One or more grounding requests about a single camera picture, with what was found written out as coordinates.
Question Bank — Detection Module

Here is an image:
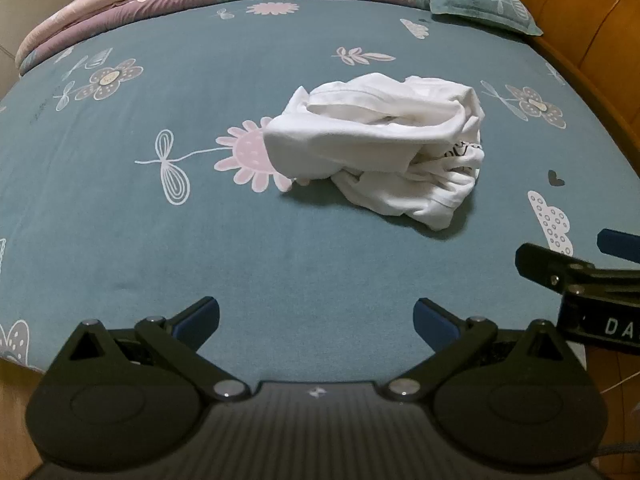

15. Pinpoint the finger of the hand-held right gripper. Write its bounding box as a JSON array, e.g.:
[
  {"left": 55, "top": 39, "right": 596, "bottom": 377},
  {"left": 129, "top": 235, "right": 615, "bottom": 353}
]
[
  {"left": 596, "top": 227, "right": 640, "bottom": 262},
  {"left": 515, "top": 242, "right": 640, "bottom": 307}
]

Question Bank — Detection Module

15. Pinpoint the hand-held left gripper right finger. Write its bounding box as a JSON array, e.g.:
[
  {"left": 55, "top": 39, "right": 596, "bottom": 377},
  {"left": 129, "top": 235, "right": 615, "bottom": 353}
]
[{"left": 383, "top": 297, "right": 574, "bottom": 402}]

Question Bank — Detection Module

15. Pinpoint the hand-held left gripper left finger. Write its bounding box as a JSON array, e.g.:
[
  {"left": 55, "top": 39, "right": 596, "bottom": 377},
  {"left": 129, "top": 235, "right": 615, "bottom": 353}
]
[{"left": 66, "top": 296, "right": 252, "bottom": 402}]

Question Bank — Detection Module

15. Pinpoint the white printed long-sleeved shirt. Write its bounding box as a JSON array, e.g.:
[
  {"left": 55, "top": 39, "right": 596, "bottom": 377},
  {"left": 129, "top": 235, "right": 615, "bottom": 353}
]
[{"left": 261, "top": 72, "right": 487, "bottom": 233}]

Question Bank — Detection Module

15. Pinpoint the wooden headboard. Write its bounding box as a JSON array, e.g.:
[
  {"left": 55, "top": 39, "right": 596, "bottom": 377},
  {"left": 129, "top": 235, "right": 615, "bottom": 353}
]
[{"left": 475, "top": 0, "right": 640, "bottom": 183}]

